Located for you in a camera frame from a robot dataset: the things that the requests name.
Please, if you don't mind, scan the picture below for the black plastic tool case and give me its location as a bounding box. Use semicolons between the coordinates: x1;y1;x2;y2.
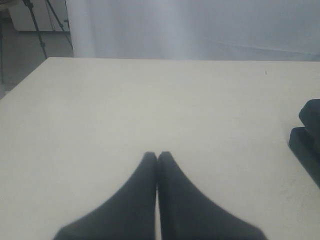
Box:
288;99;320;186

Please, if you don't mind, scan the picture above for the black camera tripod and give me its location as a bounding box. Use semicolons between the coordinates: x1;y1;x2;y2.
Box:
0;0;75;86

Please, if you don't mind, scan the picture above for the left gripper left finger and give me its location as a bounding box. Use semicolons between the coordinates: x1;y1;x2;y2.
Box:
54;152;157;240

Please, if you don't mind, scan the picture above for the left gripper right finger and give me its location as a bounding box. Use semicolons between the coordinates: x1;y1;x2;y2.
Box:
157;151;266;240

